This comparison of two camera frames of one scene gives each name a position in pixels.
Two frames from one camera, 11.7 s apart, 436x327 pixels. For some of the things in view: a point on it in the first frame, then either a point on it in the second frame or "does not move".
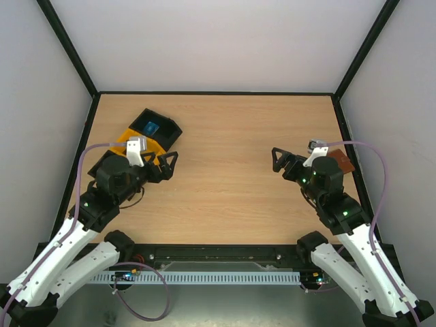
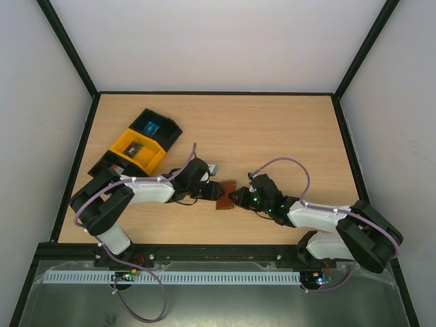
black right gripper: [291, 164] -> [244, 197]
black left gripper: [165, 172] -> [212, 193]
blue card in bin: [150, 128] does not move
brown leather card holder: [343, 159] -> [225, 202]
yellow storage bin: [153, 150] does not move
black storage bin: [162, 128] does not move
